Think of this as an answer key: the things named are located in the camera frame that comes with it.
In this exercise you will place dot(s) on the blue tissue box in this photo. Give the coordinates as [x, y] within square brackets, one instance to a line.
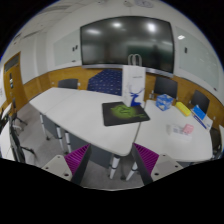
[164, 102]

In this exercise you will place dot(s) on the black office chair left edge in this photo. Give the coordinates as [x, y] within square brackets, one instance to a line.
[10, 147]

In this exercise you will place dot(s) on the black chair far right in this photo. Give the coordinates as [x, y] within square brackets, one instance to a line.
[201, 100]

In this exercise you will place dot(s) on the blue white box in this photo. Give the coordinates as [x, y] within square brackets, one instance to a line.
[201, 117]

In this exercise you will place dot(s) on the white table left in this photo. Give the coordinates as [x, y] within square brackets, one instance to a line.
[80, 113]

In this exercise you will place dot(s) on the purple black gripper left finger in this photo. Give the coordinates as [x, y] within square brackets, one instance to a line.
[72, 166]

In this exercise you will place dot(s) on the wooden door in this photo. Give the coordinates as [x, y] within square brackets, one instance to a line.
[14, 89]

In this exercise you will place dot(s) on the white table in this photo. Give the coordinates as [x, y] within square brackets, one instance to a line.
[80, 113]
[177, 139]

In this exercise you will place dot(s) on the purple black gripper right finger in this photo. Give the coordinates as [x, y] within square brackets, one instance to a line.
[152, 166]

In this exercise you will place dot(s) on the pink white small package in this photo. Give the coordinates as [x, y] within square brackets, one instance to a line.
[180, 130]

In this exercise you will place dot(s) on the right whiteboard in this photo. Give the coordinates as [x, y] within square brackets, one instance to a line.
[197, 59]

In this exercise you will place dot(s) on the whiteboard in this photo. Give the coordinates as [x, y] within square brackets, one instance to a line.
[197, 59]
[67, 49]

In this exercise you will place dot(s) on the white paper bag blue deer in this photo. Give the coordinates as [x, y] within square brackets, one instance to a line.
[133, 81]

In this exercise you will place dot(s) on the black chair far left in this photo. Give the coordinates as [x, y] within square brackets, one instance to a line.
[68, 83]

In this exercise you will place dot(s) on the large black wall screen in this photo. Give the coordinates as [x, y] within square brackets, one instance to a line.
[112, 40]

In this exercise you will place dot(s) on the left whiteboard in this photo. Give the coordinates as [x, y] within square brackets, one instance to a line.
[67, 49]

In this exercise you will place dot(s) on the yellow box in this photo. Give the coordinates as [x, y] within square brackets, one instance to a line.
[183, 109]

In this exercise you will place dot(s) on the black chair behind table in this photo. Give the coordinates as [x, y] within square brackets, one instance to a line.
[166, 86]

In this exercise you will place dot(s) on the white table right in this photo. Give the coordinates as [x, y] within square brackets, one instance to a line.
[177, 139]

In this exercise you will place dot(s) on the black green mouse pad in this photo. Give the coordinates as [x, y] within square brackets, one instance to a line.
[117, 113]

